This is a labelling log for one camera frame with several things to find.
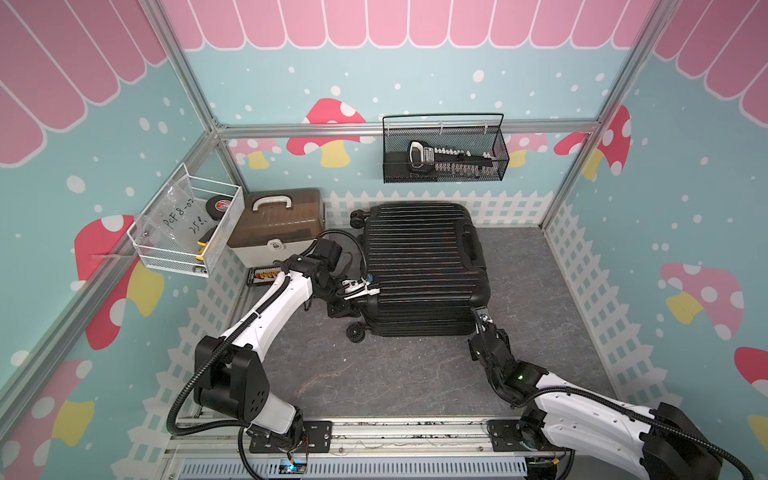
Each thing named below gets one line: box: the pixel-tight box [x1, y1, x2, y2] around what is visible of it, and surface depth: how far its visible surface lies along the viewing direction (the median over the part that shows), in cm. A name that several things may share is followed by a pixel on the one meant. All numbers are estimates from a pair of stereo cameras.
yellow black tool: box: [195, 229, 215, 261], surface depth 66 cm
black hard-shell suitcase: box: [346, 202, 491, 343], surface depth 85 cm
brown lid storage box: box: [227, 188, 325, 268], surface depth 101 cm
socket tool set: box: [385, 140, 500, 179], surface depth 90 cm
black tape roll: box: [206, 195, 234, 220], surface depth 81 cm
